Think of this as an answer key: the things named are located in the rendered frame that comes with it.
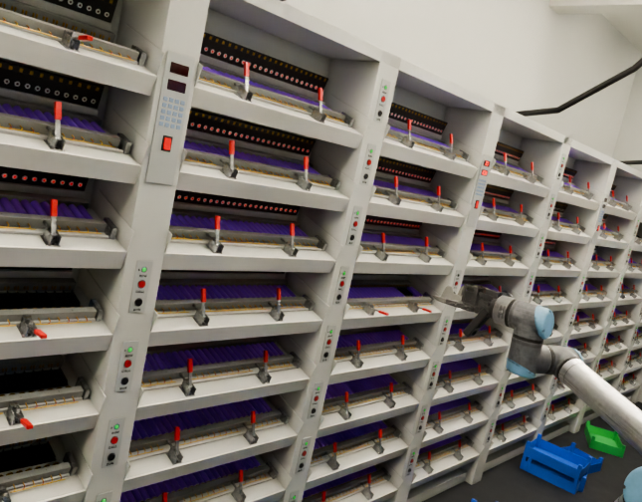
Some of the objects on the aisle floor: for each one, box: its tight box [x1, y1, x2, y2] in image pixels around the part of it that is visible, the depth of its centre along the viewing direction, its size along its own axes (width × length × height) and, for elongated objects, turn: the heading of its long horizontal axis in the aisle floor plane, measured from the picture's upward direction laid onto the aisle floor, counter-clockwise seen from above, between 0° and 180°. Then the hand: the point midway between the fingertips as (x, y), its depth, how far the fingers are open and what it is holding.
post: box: [66, 0, 210, 502], centre depth 147 cm, size 20×9×176 cm, turn 171°
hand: (442, 298), depth 205 cm, fingers open, 9 cm apart
